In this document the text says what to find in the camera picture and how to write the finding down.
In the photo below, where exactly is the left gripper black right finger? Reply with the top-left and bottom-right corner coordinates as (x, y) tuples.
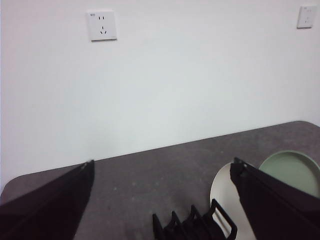
(229, 156), (320, 240)

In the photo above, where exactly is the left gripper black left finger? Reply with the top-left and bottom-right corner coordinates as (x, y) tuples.
(0, 159), (96, 240)

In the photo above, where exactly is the green plate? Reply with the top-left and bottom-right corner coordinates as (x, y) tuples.
(258, 149), (320, 199)

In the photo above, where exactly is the cream plate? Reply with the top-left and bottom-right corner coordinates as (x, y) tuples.
(209, 161), (259, 240)

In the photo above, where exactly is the black plate rack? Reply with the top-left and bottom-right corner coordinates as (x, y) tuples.
(152, 198), (238, 240)

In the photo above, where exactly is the white wall socket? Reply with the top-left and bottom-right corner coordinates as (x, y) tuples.
(86, 9), (118, 43)
(296, 5), (318, 30)

